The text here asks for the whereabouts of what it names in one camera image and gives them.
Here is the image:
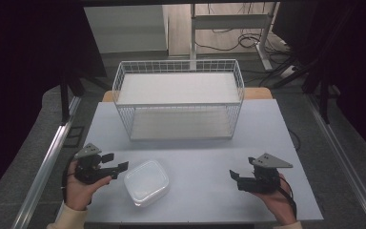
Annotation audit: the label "white power strip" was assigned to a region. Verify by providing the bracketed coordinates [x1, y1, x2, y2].
[278, 64, 297, 79]

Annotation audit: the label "person's right hand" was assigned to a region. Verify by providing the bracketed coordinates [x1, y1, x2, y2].
[252, 173, 298, 225]

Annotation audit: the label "black floor vent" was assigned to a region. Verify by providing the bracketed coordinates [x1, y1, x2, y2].
[63, 125, 86, 149]

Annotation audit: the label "dark curtain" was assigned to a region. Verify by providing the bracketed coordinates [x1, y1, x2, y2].
[272, 0, 366, 157]
[0, 0, 108, 206]

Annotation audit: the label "person's left hand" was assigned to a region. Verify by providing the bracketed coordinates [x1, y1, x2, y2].
[64, 159, 113, 212]

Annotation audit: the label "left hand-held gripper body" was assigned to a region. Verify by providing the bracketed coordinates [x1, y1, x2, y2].
[73, 142, 119, 186]

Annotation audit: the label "wooden table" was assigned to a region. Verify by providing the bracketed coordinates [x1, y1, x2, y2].
[102, 87, 274, 103]

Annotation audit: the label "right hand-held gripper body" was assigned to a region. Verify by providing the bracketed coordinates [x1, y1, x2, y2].
[236, 153, 295, 195]

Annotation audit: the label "aluminium rail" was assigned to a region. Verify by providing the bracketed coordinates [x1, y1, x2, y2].
[304, 94, 366, 229]
[10, 94, 82, 229]

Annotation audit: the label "white metal desk frame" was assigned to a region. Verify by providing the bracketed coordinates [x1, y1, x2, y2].
[189, 2, 281, 72]

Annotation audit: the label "black floor cables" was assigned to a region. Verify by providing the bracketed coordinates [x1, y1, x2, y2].
[193, 3, 292, 53]

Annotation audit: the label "black metal stand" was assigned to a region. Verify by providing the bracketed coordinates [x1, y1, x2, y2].
[316, 71, 332, 125]
[58, 71, 88, 126]

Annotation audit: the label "white wire shelf rack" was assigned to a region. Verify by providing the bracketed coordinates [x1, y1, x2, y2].
[112, 58, 246, 142]

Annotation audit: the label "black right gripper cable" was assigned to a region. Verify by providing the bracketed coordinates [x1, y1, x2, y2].
[277, 176, 298, 220]

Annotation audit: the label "clear plastic lidded container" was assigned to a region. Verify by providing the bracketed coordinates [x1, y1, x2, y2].
[123, 159, 171, 208]

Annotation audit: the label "black cable beside table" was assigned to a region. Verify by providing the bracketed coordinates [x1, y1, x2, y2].
[287, 128, 302, 153]

